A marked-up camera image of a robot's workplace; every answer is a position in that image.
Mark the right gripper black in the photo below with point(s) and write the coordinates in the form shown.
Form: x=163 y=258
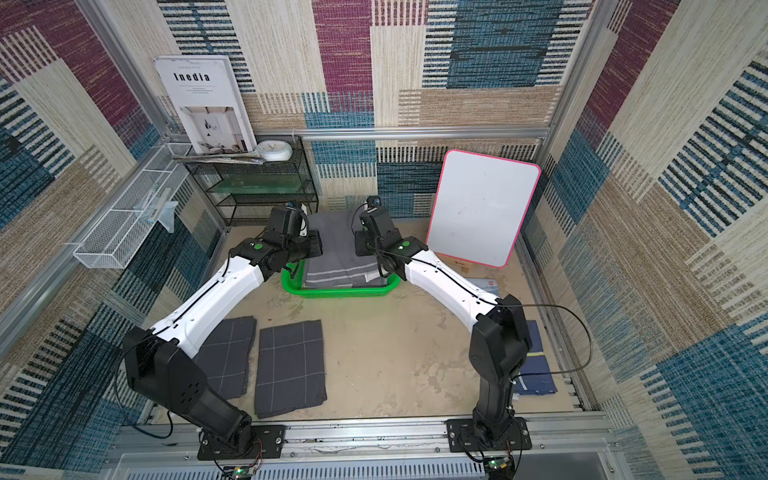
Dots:
x=365 y=241

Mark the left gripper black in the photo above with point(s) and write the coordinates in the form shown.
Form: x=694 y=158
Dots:
x=313 y=238

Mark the green plastic basket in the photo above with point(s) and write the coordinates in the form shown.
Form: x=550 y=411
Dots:
x=292 y=278

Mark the grey striped pillowcase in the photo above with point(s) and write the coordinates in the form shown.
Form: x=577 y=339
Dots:
x=339 y=266

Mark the dark grey checked pillowcase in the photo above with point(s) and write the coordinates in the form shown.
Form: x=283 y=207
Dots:
x=224 y=356
x=291 y=371

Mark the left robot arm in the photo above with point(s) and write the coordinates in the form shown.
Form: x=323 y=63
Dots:
x=159 y=361

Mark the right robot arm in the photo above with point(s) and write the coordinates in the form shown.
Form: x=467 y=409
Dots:
x=500 y=338

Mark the navy blue folded pillowcase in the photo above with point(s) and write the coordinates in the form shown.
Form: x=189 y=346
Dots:
x=535 y=376

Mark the white round bowl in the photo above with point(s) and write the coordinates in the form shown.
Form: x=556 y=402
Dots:
x=274 y=150

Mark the wooden whiteboard stand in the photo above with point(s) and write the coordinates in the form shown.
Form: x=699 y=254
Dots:
x=463 y=265

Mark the pink framed whiteboard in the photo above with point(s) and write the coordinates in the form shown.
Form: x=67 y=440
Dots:
x=479 y=207

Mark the Inedia magazine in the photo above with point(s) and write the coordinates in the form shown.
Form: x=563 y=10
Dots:
x=206 y=97

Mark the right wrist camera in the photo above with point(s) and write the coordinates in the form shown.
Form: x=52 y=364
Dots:
x=373 y=202

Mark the black wire shelf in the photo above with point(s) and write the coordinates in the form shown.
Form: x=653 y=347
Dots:
x=244 y=189

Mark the white wire wall basket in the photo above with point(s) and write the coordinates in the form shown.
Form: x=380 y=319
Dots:
x=145 y=202

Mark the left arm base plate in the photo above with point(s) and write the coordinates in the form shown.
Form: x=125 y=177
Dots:
x=258 y=441

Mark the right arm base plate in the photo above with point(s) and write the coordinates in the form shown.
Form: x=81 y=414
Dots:
x=467 y=435

